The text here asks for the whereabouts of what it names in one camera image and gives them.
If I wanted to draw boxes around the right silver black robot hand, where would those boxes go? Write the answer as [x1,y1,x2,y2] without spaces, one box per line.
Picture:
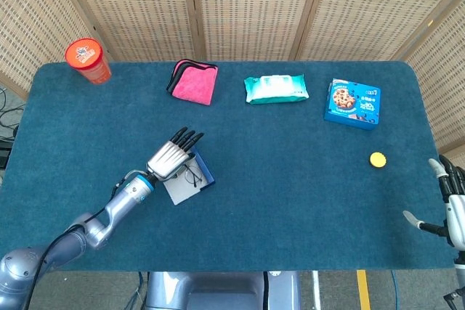
[402,155,465,249]

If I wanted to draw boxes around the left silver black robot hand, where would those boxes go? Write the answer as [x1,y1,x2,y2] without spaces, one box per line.
[146,126,205,182]

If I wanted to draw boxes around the black-rimmed eyeglasses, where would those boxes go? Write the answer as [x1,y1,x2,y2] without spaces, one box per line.
[174,163,203,189]

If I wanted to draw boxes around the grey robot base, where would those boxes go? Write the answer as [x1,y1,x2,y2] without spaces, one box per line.
[145,271,302,310]

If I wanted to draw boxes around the pink folded towel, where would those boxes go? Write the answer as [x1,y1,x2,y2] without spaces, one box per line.
[166,59,219,107]

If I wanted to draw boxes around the yellow round lid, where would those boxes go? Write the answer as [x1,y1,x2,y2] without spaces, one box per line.
[369,152,388,170]

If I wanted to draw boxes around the orange lidded plastic cup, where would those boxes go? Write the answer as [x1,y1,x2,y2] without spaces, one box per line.
[65,37,112,86]

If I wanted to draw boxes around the blue carpet table cover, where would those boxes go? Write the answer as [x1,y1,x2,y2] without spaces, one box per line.
[0,60,455,273]

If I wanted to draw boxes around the teal wet wipes pack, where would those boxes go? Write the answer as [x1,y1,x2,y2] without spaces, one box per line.
[243,73,310,105]

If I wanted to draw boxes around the blue cookie box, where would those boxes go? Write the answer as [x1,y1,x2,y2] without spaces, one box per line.
[323,78,381,133]

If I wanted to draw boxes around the woven bamboo folding screen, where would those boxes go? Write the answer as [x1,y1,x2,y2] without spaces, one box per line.
[0,0,465,160]

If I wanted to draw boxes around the blue cable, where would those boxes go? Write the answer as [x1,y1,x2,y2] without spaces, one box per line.
[390,269,401,310]
[125,272,150,310]

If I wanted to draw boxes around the black floor cables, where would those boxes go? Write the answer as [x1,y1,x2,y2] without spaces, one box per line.
[0,86,27,171]

